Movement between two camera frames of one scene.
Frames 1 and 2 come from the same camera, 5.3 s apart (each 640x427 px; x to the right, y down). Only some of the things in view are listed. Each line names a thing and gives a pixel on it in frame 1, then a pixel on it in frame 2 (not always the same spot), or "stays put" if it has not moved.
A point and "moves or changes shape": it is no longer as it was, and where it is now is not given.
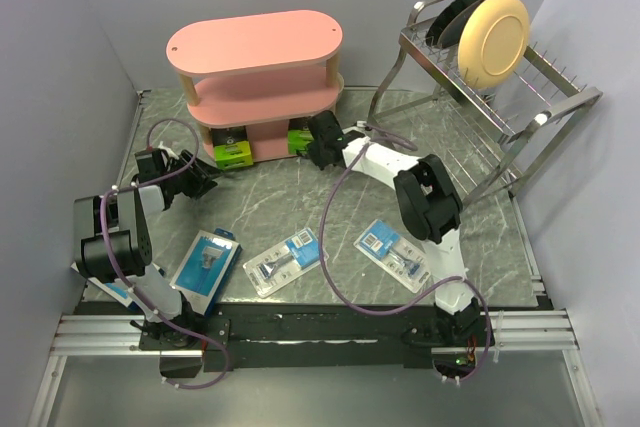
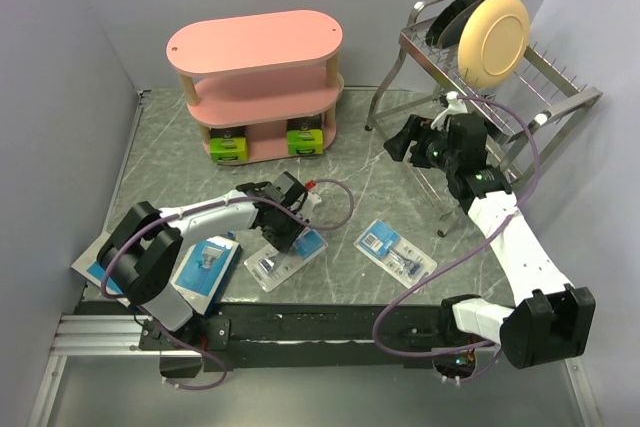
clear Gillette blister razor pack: x=394 y=255 stays put
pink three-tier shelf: x=261 y=72 stays put
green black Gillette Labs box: x=299 y=136 stays put
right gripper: x=313 y=152 -> x=421 y=130
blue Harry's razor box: x=206 y=268 stays put
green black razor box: x=231 y=147 moves or changes shape
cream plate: x=493 y=39 stays put
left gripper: x=201 y=178 -> x=286 y=241
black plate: x=447 y=24 stays put
